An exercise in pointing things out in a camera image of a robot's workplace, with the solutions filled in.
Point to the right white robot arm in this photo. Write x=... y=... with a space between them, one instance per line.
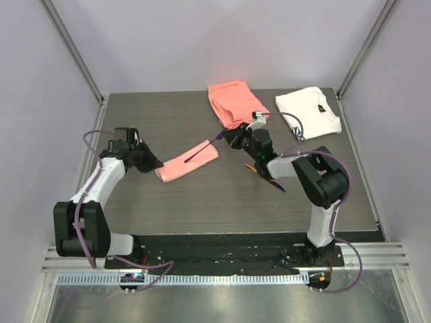
x=324 y=179

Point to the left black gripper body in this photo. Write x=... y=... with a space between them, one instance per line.
x=140 y=157

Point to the folded coral cloth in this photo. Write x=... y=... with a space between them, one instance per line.
x=233 y=103

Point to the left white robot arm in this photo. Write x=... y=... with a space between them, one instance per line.
x=81 y=229

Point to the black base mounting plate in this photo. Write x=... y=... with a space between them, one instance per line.
x=223 y=254

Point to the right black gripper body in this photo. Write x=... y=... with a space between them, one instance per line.
x=244 y=140

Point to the white slotted cable duct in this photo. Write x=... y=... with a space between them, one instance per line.
x=132 y=279

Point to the left aluminium frame post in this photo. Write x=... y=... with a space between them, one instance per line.
x=67 y=40

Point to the folded white shirt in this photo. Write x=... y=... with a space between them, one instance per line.
x=308 y=113

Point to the aluminium frame post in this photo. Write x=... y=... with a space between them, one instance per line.
x=67 y=40
x=377 y=28

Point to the right aluminium frame post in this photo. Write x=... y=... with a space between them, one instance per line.
x=377 y=28

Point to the pink satin napkin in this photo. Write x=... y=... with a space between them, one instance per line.
x=189 y=161

